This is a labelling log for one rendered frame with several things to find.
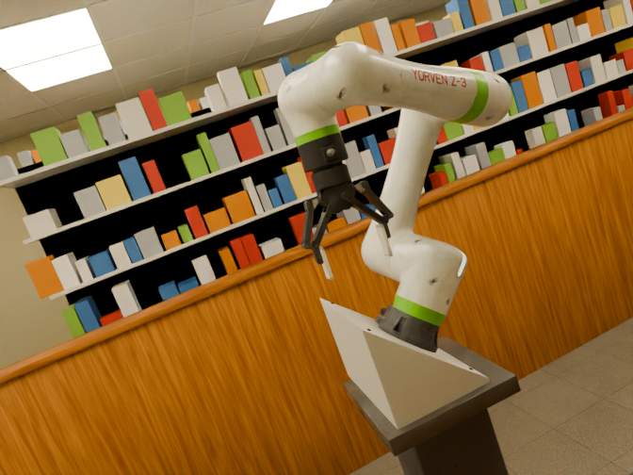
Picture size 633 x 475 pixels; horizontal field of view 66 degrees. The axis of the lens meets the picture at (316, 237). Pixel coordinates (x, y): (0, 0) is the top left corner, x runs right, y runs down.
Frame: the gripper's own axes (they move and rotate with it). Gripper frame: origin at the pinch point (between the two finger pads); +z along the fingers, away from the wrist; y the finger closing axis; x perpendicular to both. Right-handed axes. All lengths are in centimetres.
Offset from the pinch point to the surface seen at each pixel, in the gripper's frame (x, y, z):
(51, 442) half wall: 126, -111, 50
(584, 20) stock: 179, 260, -62
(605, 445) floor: 67, 99, 124
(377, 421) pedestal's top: 5.3, -5.6, 36.4
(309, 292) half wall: 127, 13, 31
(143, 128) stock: 173, -33, -71
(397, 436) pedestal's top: -2.8, -4.6, 36.8
